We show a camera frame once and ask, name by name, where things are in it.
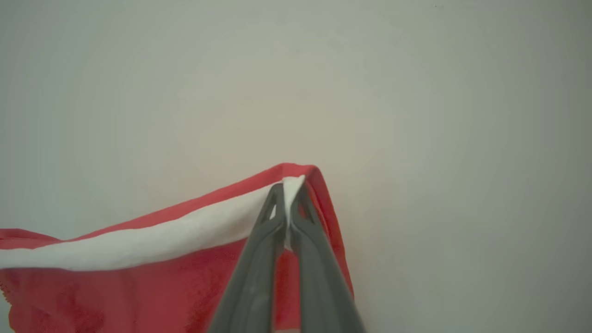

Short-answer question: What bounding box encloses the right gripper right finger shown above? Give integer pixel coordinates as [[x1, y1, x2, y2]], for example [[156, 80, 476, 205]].
[[289, 181, 366, 333]]

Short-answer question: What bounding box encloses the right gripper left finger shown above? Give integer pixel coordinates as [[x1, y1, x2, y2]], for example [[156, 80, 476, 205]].
[[206, 182, 288, 333]]

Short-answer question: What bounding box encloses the red garment with white stripes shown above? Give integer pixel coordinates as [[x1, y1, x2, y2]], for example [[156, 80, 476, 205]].
[[0, 163, 355, 333]]

